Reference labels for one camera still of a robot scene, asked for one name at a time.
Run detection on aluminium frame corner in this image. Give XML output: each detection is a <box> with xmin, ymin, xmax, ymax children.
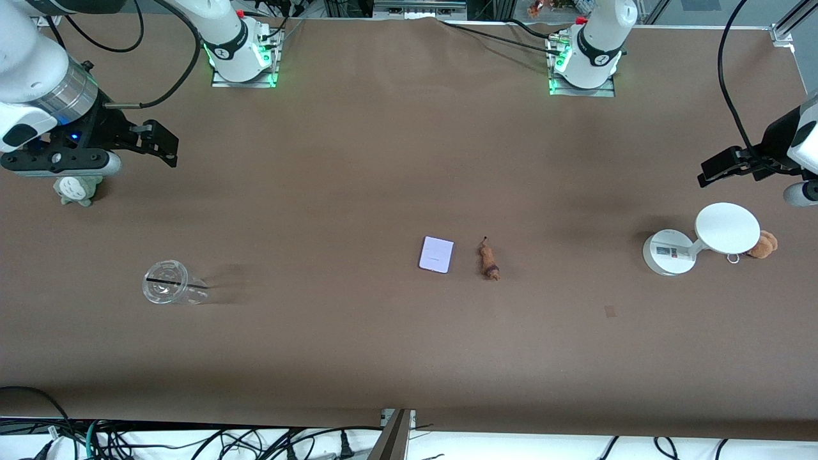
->
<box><xmin>770</xmin><ymin>0</ymin><xmax>818</xmax><ymax>47</ymax></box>

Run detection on brown paper table cover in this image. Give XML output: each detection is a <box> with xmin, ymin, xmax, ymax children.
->
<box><xmin>0</xmin><ymin>13</ymin><xmax>818</xmax><ymax>441</ymax></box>

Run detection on aluminium profile post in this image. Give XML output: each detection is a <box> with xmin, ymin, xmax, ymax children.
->
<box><xmin>367</xmin><ymin>409</ymin><xmax>417</xmax><ymax>460</ymax></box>

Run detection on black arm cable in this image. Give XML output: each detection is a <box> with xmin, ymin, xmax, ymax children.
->
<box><xmin>63</xmin><ymin>0</ymin><xmax>203</xmax><ymax>110</ymax></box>
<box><xmin>718</xmin><ymin>0</ymin><xmax>769</xmax><ymax>162</ymax></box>

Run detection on black looped floor cable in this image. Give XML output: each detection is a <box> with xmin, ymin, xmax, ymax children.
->
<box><xmin>0</xmin><ymin>386</ymin><xmax>72</xmax><ymax>443</ymax></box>

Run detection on grey totoro plush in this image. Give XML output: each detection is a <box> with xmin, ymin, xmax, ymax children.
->
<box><xmin>53</xmin><ymin>174</ymin><xmax>103</xmax><ymax>207</ymax></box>

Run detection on small brown plush toy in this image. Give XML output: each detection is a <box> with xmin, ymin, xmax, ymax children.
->
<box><xmin>478</xmin><ymin>236</ymin><xmax>501</xmax><ymax>280</ymax></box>

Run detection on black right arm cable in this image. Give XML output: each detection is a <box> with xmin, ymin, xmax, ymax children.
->
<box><xmin>63</xmin><ymin>0</ymin><xmax>203</xmax><ymax>110</ymax></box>

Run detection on black straw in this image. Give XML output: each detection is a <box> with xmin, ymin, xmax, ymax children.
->
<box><xmin>146</xmin><ymin>277</ymin><xmax>209</xmax><ymax>290</ymax></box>

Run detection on clear plastic cup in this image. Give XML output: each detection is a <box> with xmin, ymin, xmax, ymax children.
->
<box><xmin>142</xmin><ymin>259</ymin><xmax>210</xmax><ymax>305</ymax></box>

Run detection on black table cable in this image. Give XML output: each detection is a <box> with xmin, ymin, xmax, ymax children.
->
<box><xmin>505</xmin><ymin>18</ymin><xmax>564</xmax><ymax>42</ymax></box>
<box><xmin>441</xmin><ymin>22</ymin><xmax>558</xmax><ymax>54</ymax></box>

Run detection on brown teddy keychain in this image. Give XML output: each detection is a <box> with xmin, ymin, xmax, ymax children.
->
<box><xmin>727</xmin><ymin>231</ymin><xmax>779</xmax><ymax>264</ymax></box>

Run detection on white round desk lamp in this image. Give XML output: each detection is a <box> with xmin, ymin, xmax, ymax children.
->
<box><xmin>642</xmin><ymin>203</ymin><xmax>761</xmax><ymax>277</ymax></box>

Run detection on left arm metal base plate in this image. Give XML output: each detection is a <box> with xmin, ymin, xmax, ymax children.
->
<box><xmin>548</xmin><ymin>35</ymin><xmax>616</xmax><ymax>98</ymax></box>

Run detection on silver metal bar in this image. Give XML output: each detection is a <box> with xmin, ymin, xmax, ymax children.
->
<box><xmin>374</xmin><ymin>0</ymin><xmax>468</xmax><ymax>19</ymax></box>

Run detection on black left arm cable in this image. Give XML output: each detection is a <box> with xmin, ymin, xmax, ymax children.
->
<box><xmin>718</xmin><ymin>0</ymin><xmax>769</xmax><ymax>162</ymax></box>

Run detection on lavender square box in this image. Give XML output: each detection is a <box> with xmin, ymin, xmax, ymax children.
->
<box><xmin>419</xmin><ymin>236</ymin><xmax>455</xmax><ymax>274</ymax></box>

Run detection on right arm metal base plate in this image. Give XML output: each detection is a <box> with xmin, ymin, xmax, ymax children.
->
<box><xmin>211</xmin><ymin>24</ymin><xmax>282</xmax><ymax>89</ymax></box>

